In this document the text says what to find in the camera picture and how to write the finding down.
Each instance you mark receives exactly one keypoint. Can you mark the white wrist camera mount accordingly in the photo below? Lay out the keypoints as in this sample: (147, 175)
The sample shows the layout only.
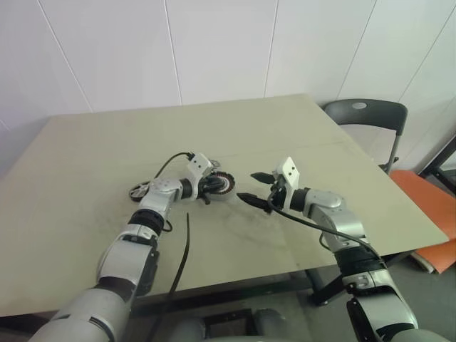
(289, 171)
(199, 164)

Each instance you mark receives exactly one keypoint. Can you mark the orange flat board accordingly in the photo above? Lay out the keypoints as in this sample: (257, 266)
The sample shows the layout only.
(420, 192)

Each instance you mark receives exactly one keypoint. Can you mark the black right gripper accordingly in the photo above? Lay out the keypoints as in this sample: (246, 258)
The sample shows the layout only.
(278, 194)

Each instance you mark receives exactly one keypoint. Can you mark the black metal table frame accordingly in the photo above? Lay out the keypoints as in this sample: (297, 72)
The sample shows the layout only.
(249, 286)

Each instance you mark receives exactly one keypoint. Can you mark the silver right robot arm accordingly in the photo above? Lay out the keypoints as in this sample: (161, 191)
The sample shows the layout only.
(342, 221)

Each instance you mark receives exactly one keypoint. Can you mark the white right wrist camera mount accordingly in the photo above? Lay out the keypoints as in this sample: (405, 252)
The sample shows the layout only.
(289, 171)

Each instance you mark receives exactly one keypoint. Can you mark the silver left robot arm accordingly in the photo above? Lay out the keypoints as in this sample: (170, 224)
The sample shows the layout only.
(121, 256)

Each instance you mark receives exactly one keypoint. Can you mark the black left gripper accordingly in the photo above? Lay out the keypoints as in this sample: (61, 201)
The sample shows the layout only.
(206, 187)

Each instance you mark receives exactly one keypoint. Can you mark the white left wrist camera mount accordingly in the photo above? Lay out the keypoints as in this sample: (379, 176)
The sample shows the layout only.
(199, 164)

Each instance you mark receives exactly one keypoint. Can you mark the black plastic folding chair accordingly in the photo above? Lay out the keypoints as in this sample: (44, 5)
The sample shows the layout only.
(374, 114)

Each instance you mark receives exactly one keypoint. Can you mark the silver motor housing copper windings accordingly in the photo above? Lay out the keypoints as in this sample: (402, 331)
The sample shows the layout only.
(231, 185)

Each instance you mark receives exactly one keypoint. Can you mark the round spoked rotor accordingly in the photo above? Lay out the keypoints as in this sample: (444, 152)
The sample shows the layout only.
(135, 192)

